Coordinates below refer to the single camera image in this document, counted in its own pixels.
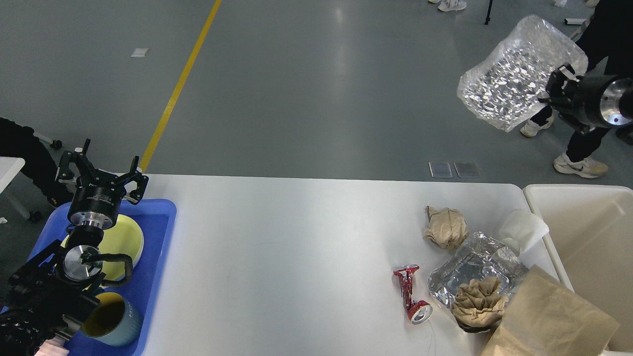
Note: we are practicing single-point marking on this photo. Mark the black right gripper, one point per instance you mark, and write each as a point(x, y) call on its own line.
point(602, 101)

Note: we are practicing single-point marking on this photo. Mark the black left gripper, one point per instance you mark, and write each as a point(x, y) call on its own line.
point(97, 203)

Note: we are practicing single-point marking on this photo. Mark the yellow plastic plate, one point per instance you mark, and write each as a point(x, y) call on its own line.
point(74, 266)

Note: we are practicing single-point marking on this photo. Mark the large aluminium foil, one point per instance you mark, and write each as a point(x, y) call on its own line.
point(505, 89)

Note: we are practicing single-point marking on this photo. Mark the grey-blue mug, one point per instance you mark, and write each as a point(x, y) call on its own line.
point(115, 322)

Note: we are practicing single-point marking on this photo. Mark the pink mug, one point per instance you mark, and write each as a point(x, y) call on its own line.
point(52, 347)

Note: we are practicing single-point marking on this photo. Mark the brown paper ball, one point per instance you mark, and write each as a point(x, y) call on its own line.
point(447, 227)

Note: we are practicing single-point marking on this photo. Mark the small foil piece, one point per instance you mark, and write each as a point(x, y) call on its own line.
point(480, 256)

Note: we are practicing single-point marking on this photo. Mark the brown paper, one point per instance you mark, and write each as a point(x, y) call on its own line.
point(479, 305)

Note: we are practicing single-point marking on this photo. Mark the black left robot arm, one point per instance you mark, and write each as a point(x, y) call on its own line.
point(54, 293)

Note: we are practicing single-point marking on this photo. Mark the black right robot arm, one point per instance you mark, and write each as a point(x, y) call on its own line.
point(589, 102)

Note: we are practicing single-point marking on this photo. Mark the blue plastic tray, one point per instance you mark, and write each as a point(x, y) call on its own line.
point(156, 219)

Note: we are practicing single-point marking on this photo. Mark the white side table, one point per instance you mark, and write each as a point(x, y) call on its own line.
point(9, 168)

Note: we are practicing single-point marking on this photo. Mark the person in black clothes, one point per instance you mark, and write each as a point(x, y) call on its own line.
point(20, 142)

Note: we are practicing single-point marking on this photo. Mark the white plastic bin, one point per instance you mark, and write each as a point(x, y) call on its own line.
point(590, 241)

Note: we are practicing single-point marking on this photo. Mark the black stand leg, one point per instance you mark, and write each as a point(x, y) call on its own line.
point(489, 12)

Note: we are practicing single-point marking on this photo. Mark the right floor outlet plate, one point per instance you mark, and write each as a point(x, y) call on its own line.
point(467, 169)

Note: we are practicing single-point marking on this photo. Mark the floor outlet plate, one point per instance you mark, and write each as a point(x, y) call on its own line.
point(467, 169)
point(440, 169)

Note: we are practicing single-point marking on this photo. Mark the white crumpled napkin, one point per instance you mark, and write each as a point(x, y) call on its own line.
point(521, 230)

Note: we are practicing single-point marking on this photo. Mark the left floor outlet plate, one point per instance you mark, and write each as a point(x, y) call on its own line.
point(440, 169)

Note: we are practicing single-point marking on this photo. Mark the person in white trousers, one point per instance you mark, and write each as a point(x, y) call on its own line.
point(449, 5)

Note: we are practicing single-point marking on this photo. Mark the flat brown paper bag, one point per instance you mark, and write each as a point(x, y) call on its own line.
point(545, 318)

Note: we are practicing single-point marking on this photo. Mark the crushed red soda can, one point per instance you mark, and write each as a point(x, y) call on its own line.
point(417, 311)

